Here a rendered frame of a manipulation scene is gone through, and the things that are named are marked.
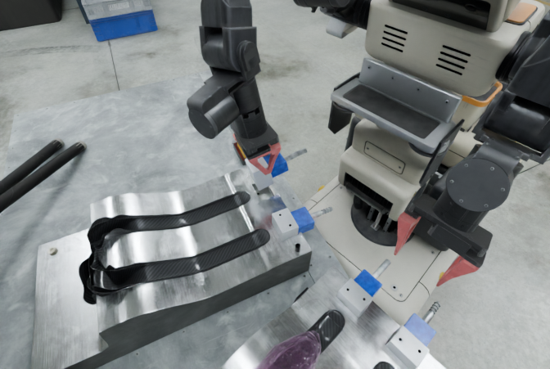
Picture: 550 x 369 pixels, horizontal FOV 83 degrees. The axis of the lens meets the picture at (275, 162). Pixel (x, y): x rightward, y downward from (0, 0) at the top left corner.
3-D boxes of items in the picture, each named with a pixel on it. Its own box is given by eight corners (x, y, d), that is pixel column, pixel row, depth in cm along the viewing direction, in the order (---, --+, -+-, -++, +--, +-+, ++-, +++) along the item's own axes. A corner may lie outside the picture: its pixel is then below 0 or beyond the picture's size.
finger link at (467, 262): (447, 307, 42) (489, 257, 38) (399, 271, 46) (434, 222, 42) (457, 285, 47) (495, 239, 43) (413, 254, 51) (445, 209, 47)
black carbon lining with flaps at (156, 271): (246, 192, 73) (243, 165, 66) (275, 250, 63) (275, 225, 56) (85, 250, 63) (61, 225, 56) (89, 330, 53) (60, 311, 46)
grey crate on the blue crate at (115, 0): (146, -3, 339) (142, -18, 328) (153, 11, 313) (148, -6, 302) (86, 6, 321) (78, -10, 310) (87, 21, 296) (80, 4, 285)
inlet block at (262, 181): (302, 152, 72) (299, 134, 68) (313, 164, 68) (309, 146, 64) (250, 176, 69) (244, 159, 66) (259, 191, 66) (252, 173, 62)
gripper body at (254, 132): (248, 158, 56) (237, 125, 51) (231, 129, 63) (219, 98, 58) (281, 143, 57) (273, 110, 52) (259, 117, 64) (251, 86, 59)
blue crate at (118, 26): (151, 16, 354) (146, -4, 338) (159, 31, 328) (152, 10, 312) (94, 26, 337) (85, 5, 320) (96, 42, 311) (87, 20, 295)
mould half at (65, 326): (261, 185, 83) (259, 149, 73) (308, 270, 67) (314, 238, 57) (53, 258, 69) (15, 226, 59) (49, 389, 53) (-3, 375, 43)
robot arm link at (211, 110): (255, 37, 46) (215, 33, 50) (200, 75, 40) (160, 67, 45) (272, 105, 54) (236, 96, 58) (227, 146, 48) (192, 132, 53)
